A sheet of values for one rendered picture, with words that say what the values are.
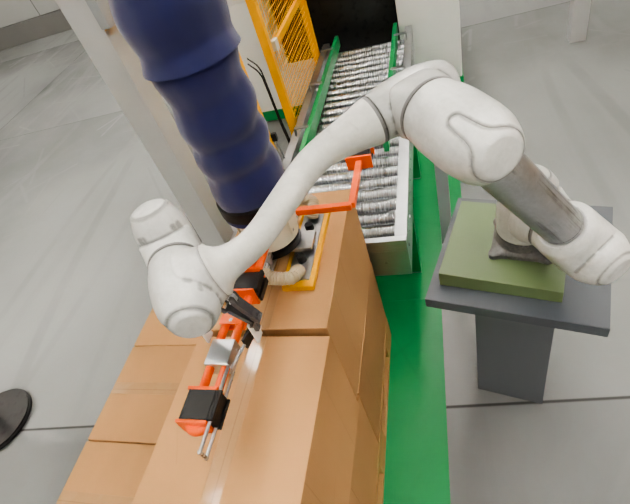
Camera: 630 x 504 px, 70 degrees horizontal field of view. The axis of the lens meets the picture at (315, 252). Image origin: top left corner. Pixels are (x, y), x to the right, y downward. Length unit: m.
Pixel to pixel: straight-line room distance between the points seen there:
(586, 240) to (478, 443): 1.09
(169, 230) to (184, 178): 1.98
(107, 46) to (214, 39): 1.54
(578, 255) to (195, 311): 0.90
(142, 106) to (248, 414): 1.88
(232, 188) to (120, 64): 1.48
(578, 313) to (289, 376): 0.82
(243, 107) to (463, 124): 0.55
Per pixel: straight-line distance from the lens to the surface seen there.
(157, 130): 2.70
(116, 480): 1.82
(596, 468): 2.08
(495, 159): 0.78
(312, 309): 1.28
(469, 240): 1.57
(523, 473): 2.04
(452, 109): 0.80
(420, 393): 2.16
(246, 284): 1.22
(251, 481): 1.11
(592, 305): 1.50
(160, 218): 0.86
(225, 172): 1.17
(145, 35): 1.05
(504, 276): 1.47
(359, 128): 0.90
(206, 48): 1.06
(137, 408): 1.91
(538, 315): 1.45
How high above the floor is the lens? 1.91
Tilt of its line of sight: 42 degrees down
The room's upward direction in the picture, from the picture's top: 21 degrees counter-clockwise
